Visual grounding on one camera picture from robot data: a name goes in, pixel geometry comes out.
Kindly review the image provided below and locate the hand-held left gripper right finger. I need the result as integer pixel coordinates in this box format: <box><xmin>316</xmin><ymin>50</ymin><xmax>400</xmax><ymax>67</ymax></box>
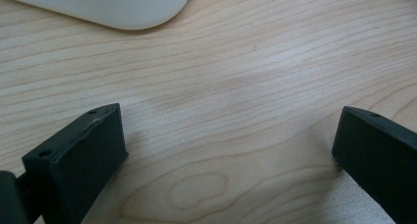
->
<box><xmin>330</xmin><ymin>106</ymin><xmax>417</xmax><ymax>224</ymax></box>

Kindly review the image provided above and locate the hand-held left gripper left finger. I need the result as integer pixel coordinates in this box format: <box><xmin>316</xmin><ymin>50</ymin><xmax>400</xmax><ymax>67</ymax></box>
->
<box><xmin>21</xmin><ymin>102</ymin><xmax>129</xmax><ymax>224</ymax></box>

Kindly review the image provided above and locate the white plastic bin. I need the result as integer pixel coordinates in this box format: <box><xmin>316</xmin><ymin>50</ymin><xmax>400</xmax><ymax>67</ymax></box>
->
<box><xmin>0</xmin><ymin>0</ymin><xmax>197</xmax><ymax>31</ymax></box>

